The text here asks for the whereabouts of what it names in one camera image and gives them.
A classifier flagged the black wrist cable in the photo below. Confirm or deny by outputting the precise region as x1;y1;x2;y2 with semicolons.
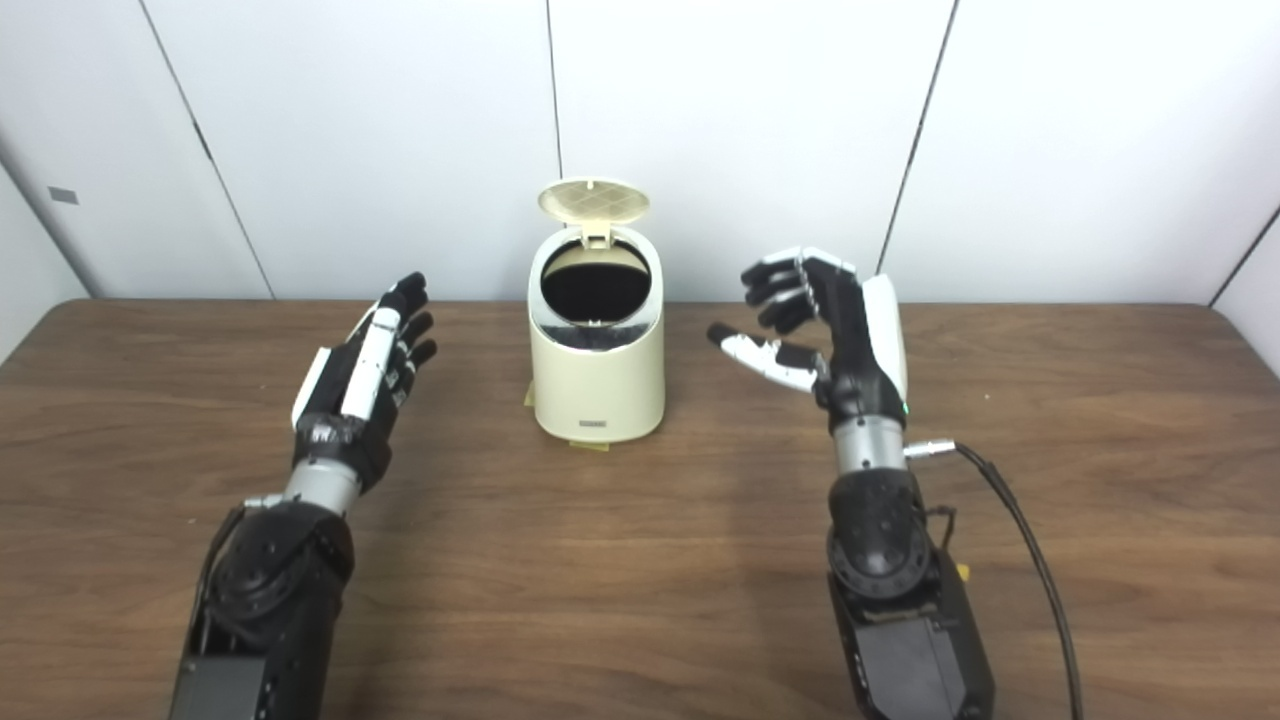
905;437;1086;720
190;494;287;641

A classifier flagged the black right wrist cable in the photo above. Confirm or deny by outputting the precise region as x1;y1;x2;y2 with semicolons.
905;437;1086;720

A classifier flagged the round cream bin lid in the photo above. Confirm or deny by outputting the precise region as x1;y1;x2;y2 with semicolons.
537;178;651;251

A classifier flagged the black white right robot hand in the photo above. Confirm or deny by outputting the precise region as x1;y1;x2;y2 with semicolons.
707;246;911;426

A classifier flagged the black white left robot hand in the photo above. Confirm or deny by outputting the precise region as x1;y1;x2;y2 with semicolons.
290;272;438;496

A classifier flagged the cream-colored desktop trash bin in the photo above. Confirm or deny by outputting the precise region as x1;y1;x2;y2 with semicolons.
527;225;666;445

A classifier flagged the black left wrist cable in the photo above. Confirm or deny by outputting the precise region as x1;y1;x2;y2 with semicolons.
190;494;287;641

